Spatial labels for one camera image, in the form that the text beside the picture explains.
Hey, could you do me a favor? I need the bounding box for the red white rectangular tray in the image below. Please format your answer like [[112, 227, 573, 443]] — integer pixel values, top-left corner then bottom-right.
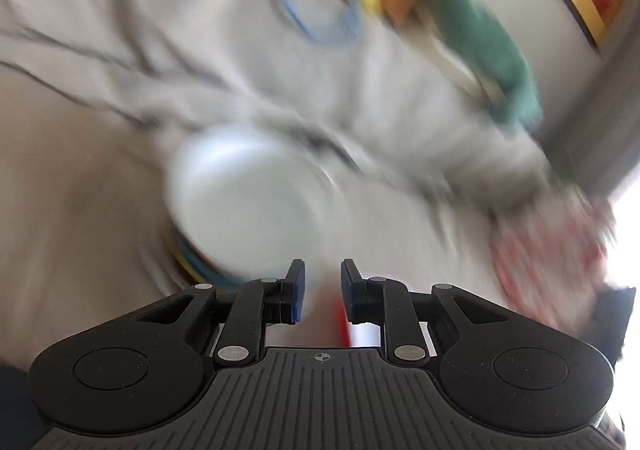
[[326, 297, 381, 348]]

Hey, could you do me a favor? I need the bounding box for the white cup orange logo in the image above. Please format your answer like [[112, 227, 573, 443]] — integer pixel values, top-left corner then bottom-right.
[[165, 126, 338, 280]]

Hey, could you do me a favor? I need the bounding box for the white bowl yellow rim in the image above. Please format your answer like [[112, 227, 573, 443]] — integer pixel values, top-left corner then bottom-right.
[[159, 229, 241, 289]]

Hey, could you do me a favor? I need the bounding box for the pink floral cloth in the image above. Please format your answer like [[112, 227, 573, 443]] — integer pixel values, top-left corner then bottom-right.
[[491, 187, 615, 335]]

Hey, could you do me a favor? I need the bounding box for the green plush toy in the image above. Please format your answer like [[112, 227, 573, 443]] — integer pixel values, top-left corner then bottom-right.
[[422, 0, 544, 130]]

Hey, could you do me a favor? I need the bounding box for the blue strap loop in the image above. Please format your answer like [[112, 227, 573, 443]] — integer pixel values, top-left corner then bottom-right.
[[271, 0, 364, 46]]

